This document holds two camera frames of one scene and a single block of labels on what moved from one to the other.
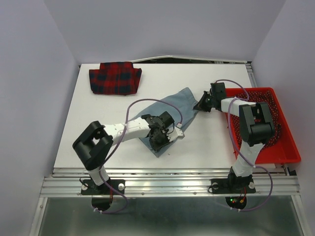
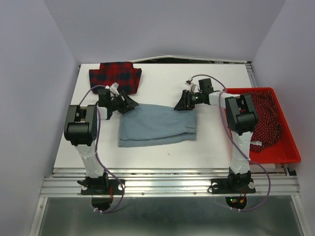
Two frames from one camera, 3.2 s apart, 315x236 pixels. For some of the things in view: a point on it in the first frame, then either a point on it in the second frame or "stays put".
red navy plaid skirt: [115, 78] stays put
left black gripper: [157, 147] to [127, 104]
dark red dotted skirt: [254, 97] stays put
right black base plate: [232, 186] stays put
